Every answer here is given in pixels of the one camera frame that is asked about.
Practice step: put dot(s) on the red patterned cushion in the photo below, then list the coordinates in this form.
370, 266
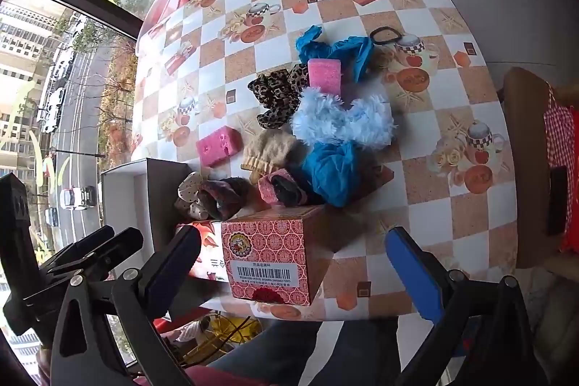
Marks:
573, 187

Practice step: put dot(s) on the leopard print scrunchie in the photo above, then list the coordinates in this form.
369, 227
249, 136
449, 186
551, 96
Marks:
273, 94

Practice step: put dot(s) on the light blue fluffy headband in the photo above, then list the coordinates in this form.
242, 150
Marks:
334, 123

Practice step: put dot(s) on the pink sponge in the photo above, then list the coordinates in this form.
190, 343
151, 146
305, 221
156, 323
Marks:
324, 76
217, 146

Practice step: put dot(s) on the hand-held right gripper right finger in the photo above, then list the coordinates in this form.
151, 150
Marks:
414, 273

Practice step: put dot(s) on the person's maroon top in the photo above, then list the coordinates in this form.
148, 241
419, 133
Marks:
199, 374

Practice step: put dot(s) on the red gingham cushion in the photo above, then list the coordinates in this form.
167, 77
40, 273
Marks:
558, 132

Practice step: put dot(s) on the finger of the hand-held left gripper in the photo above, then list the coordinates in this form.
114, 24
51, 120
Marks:
122, 243
81, 246

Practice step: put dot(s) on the checkered printed tablecloth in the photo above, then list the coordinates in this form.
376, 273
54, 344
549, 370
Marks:
343, 10

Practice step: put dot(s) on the purple knit sock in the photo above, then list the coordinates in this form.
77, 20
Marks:
224, 198

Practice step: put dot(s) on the red plastic stool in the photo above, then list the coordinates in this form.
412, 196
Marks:
163, 325

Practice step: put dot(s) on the blue shoe cover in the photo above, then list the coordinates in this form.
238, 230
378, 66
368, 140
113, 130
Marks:
337, 173
348, 49

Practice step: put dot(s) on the pink knit sock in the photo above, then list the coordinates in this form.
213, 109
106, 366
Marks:
267, 189

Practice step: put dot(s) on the pink plastic basin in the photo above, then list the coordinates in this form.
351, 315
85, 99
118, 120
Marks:
158, 10

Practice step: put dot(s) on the wooden chair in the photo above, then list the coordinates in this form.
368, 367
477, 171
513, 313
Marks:
524, 169

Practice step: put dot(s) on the grey cardboard box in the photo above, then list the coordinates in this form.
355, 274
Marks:
126, 205

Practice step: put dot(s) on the white polka dot scrunchie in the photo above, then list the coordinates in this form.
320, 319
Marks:
190, 189

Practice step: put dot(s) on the red patterned cardboard box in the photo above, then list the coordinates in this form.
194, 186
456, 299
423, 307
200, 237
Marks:
271, 250

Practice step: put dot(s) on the beige knit sock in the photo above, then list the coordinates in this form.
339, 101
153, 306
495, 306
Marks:
269, 151

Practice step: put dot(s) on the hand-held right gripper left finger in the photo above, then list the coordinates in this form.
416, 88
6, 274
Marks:
174, 273

